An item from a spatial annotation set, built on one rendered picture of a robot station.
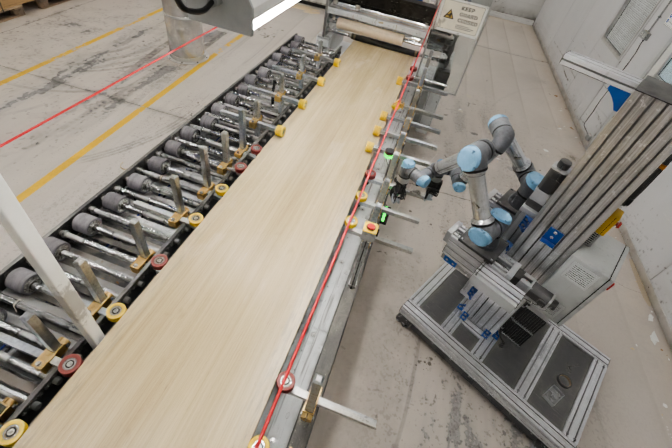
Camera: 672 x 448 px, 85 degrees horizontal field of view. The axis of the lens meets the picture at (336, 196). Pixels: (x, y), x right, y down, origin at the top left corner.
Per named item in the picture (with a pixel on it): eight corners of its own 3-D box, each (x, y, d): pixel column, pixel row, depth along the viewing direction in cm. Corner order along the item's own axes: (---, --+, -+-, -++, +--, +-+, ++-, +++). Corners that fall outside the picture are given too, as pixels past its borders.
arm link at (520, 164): (523, 189, 239) (488, 132, 211) (516, 174, 250) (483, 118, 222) (542, 181, 233) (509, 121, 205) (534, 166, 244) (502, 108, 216)
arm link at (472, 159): (503, 238, 194) (491, 139, 177) (489, 251, 185) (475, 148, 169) (482, 234, 203) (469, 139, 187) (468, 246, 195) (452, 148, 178)
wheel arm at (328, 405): (375, 422, 157) (377, 419, 154) (373, 430, 155) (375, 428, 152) (282, 383, 162) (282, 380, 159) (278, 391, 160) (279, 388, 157)
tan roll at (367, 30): (446, 55, 422) (449, 45, 413) (445, 59, 413) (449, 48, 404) (330, 23, 440) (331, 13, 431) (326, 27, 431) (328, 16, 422)
